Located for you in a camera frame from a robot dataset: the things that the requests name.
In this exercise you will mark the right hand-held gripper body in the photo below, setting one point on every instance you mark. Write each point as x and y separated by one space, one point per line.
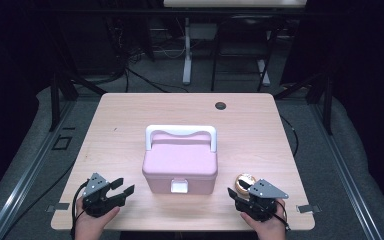
260 206

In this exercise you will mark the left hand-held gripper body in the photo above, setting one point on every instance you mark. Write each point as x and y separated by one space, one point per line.
96 200

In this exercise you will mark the round gold tin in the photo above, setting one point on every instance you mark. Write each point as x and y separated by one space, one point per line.
243 191

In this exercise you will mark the person's right hand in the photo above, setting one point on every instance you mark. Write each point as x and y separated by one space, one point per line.
270 230

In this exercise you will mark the person's left hand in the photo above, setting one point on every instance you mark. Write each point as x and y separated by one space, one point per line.
91 228

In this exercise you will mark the grey tape strip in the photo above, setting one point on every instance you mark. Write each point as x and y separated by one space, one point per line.
308 209
58 207

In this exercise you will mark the white desk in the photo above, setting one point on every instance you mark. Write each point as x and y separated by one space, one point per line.
187 66

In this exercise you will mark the dark curtain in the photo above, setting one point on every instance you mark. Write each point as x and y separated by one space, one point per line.
6 83
370 83

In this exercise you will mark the black chair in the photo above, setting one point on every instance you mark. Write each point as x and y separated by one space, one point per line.
243 36

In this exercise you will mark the aluminium floor rail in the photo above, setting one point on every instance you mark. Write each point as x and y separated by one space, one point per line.
346 173
26 176

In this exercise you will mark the black metal frame stand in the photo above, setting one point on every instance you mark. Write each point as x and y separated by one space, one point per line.
328 110
55 106

